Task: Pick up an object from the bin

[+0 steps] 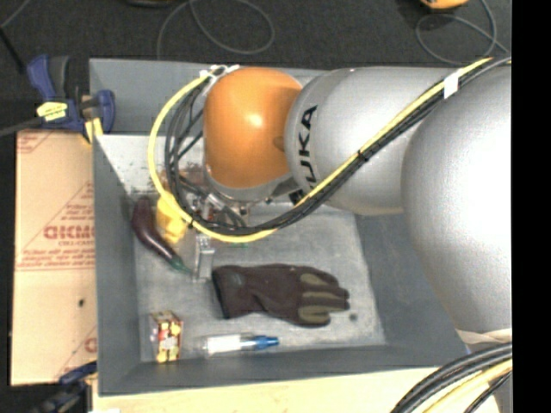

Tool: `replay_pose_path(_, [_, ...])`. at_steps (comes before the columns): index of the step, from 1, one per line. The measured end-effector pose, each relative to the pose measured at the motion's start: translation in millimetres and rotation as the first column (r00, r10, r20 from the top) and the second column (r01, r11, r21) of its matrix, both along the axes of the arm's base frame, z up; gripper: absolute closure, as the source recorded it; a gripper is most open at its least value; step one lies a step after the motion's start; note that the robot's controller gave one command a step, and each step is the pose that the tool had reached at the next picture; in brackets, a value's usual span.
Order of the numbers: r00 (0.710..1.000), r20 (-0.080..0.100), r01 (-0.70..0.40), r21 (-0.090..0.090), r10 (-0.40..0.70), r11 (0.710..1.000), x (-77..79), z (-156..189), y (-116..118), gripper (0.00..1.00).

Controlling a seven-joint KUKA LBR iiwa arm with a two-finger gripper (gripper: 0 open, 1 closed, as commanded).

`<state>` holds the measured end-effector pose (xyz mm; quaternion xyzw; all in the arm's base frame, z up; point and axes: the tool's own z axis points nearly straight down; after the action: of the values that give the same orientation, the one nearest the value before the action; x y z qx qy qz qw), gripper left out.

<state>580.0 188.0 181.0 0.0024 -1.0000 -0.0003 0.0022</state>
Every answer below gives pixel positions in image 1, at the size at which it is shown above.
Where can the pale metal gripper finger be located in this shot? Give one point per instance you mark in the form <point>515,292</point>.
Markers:
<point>199,260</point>
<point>209,265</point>

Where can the yellow toy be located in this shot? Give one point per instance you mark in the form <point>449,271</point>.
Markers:
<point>171,224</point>

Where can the purple toy eggplant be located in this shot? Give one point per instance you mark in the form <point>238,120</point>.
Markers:
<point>146,226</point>

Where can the dark brown glove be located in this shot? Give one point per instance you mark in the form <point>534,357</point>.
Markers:
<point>275,293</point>

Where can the white and blue marker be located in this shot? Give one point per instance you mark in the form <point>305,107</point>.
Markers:
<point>234,343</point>

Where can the small colourful box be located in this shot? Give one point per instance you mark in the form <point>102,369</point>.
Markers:
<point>167,337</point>

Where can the grey metal bin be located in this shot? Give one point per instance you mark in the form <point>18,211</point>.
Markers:
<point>301,252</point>

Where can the brown cardboard board red print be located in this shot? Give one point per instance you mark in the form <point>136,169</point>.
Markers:
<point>51,213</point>

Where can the black cylinder on white bracket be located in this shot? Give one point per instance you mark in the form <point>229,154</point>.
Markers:
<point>295,197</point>

